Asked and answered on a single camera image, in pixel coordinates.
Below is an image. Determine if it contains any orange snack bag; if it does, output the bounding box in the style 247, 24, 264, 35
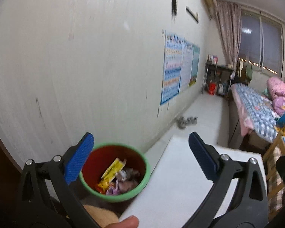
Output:
95, 182, 109, 195

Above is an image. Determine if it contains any yellow carton box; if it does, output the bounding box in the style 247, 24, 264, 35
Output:
100, 158, 127, 184

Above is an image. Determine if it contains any pink purple wrapper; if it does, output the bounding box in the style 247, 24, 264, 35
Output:
105, 180, 139, 196

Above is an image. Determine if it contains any pink crushed carton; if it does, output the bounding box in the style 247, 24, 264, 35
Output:
115, 168, 140, 182

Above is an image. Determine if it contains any person's left hand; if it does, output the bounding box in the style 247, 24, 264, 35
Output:
105, 216, 139, 228

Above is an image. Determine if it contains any white table pad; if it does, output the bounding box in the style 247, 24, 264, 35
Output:
122, 136, 268, 227

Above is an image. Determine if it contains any red bin with green rim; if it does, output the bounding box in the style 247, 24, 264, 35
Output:
79, 143, 151, 203

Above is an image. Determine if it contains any grey shoe right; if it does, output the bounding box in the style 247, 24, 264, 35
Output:
186, 116, 198, 126

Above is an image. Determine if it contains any grey shoe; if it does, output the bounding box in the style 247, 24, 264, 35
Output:
186, 116, 198, 126
177, 116, 186, 129

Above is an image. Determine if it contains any grey shoe left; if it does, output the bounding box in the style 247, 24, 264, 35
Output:
177, 116, 186, 129

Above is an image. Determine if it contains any bed with plaid quilt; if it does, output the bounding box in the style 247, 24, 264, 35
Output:
231, 83, 285, 143

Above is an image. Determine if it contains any pink duvet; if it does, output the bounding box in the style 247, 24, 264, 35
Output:
267, 77, 285, 116

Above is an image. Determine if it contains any red bucket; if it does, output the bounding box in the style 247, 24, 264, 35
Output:
208, 82, 217, 95

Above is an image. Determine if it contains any dark side table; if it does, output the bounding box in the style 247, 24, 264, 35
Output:
201, 61, 233, 98

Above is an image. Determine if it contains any white grid poster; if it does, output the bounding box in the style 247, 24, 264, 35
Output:
180, 41, 193, 92

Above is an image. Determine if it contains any blue learning poster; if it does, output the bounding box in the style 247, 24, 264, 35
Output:
161, 32, 184, 105

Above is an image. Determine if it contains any green blue poster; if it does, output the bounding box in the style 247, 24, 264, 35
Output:
189, 44, 200, 86

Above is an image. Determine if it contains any window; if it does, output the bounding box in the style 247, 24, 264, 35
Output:
238, 10, 284, 76

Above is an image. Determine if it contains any pink floral curtain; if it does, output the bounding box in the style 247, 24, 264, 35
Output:
216, 0, 242, 70

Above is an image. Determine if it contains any wooden crib rail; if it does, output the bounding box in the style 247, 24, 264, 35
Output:
262, 132, 285, 221

